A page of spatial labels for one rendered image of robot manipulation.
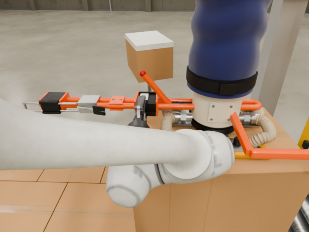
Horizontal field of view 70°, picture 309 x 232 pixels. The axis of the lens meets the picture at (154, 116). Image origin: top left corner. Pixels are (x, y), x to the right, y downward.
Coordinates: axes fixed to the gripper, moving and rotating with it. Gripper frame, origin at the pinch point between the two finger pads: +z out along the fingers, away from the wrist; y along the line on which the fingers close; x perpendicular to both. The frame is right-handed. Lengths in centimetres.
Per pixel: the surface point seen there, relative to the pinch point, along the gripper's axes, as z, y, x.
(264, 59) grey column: 99, 17, 81
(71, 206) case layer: 2, 66, -44
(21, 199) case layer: 5, 66, -74
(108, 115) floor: 182, 121, -75
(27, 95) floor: 239, 121, -223
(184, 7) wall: 1195, 104, 79
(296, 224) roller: -3, 65, 72
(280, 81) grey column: 93, 32, 95
